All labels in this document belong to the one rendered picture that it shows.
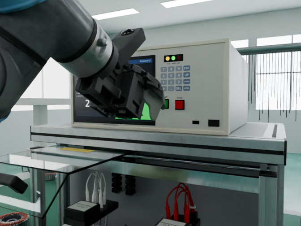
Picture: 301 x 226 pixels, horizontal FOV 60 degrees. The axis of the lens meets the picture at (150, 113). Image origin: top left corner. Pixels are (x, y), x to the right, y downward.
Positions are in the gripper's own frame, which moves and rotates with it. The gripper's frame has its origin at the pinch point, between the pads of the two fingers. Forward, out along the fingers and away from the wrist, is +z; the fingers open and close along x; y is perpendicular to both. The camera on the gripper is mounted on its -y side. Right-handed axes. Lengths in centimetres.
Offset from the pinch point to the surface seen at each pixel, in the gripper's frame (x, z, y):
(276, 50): 19, 289, -214
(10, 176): -15.5, -13.9, 20.2
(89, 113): -22.0, 7.6, -0.2
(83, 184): -34.9, 29.3, 17.2
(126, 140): -8.6, 7.7, 6.5
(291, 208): 39, 301, -11
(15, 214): -59, 27, 32
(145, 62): -4.8, 2.2, -11.8
